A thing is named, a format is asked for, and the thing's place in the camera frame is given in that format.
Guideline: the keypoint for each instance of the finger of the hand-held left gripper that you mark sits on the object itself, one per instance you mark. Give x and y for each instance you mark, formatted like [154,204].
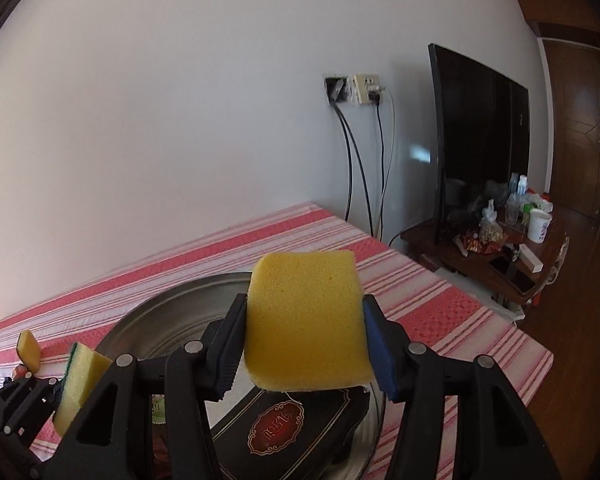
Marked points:
[40,400]

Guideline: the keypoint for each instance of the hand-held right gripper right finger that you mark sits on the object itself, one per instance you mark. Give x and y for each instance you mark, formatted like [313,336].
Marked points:
[380,355]

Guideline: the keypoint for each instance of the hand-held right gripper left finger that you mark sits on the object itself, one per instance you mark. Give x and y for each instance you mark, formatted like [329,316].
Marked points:
[227,345]

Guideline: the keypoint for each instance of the yellow green scouring sponge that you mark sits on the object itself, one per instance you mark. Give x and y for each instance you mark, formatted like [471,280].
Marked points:
[82,375]
[28,347]
[305,320]

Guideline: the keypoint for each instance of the round dark blue metal tin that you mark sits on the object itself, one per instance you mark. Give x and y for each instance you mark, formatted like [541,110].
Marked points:
[180,310]

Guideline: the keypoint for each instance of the black gift box red emblem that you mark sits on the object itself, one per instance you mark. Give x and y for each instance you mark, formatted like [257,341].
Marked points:
[280,430]

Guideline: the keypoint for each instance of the red striped tablecloth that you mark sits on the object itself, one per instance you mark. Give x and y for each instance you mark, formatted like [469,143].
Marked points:
[430,320]

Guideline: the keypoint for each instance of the dark wooden television stand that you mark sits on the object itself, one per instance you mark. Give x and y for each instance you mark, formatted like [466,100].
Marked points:
[450,255]

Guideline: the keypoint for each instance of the red snack packs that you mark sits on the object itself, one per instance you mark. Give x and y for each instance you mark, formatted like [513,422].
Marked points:
[472,245]

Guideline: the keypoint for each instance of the black phone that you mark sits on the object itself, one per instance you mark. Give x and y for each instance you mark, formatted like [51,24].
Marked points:
[500,265]

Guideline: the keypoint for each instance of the clear bag of snacks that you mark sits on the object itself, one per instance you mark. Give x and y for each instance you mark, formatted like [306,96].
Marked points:
[490,230]

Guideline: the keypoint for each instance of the long white box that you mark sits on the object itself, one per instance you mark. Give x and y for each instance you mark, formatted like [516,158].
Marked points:
[529,257]

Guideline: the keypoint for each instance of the white printed cup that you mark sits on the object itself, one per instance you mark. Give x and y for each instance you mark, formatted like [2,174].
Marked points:
[538,225]

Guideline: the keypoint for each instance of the clear plastic bottle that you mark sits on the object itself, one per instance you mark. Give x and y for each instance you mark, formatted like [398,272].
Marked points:
[514,185]

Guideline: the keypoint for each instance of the clear bottle blue cap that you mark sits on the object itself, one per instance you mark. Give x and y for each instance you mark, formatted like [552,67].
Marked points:
[523,187]

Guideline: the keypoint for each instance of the black flat television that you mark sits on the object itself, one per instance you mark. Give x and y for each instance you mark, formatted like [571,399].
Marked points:
[475,135]

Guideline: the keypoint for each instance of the dark wooden door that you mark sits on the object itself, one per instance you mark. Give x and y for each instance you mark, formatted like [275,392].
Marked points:
[580,130]

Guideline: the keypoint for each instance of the beige wall socket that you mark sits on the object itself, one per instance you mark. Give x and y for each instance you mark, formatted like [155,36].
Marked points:
[365,89]

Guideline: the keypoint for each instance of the dark open wall box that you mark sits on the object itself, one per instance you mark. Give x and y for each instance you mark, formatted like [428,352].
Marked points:
[335,90]

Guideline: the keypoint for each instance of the dark wooden wall panel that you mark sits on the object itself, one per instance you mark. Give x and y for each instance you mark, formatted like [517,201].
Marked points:
[555,5]

